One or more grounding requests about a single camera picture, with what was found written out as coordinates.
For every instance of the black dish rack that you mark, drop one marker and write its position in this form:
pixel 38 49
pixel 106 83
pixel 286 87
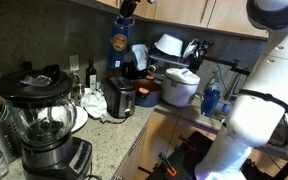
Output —
pixel 180 60

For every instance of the wooden upper cabinets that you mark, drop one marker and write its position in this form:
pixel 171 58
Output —
pixel 184 13

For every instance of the black two-slot toaster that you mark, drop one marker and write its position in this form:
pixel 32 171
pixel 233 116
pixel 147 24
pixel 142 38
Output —
pixel 120 96

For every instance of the white wall outlet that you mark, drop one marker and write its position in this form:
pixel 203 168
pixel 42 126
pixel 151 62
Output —
pixel 74 63

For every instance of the blue translucent water bottle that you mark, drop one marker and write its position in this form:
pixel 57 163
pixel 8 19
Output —
pixel 118 43

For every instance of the blue spray bottle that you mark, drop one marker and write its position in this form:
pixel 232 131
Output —
pixel 210 100

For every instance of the black glass jar blender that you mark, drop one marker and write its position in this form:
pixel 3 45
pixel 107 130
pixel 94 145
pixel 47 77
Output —
pixel 47 123

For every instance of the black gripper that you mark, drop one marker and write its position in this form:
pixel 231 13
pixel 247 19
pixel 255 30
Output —
pixel 130 5

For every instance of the dark olive oil bottle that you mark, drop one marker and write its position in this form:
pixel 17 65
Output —
pixel 91 76

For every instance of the white cloth towel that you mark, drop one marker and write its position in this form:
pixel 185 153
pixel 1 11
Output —
pixel 94 103

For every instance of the white rice cooker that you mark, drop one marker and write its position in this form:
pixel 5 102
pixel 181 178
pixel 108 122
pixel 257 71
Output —
pixel 180 86

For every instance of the black orange clamp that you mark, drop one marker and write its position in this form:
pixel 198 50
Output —
pixel 187 143
pixel 167 165

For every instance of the wooden lower cabinet drawers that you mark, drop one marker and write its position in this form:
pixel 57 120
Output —
pixel 157 140

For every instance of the white round plate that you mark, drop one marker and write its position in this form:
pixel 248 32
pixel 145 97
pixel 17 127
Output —
pixel 79 118

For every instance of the gray pot copper interior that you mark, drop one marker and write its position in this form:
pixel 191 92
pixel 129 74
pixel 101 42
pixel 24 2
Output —
pixel 147 95

